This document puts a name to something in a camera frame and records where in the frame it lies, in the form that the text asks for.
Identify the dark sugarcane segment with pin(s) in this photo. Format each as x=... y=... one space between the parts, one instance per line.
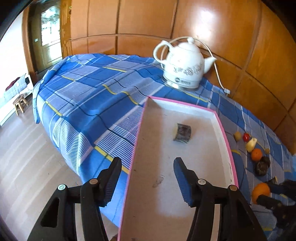
x=183 y=133

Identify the wooden door with glass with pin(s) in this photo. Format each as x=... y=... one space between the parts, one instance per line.
x=46 y=30

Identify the small wooden stool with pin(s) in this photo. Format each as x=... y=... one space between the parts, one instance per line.
x=20 y=103

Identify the pale-cut sugarcane segment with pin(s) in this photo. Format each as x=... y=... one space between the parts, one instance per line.
x=274 y=180

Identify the blue plaid tablecloth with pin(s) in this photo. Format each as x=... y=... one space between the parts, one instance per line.
x=91 y=106

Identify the yellow peeled fruit piece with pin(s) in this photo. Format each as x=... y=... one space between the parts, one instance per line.
x=250 y=145

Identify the dark brown water chestnut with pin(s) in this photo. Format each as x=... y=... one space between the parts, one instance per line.
x=260 y=168

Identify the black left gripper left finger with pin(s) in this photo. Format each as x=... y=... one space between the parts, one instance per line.
x=57 y=220

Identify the white low furniture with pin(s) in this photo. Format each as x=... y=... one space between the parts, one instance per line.
x=22 y=86

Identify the orange mandarin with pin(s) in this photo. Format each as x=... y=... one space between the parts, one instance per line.
x=256 y=155
x=260 y=189

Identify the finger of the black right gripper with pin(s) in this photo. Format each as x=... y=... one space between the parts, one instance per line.
x=284 y=214
x=287 y=188

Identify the pink-rimmed white tray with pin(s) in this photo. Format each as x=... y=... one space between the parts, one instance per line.
x=180 y=146

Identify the white ceramic electric kettle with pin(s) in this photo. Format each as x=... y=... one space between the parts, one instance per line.
x=184 y=65

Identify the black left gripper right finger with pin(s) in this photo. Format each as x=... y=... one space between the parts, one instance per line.
x=237 y=221

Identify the red cherry tomato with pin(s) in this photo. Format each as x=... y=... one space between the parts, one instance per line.
x=246 y=137

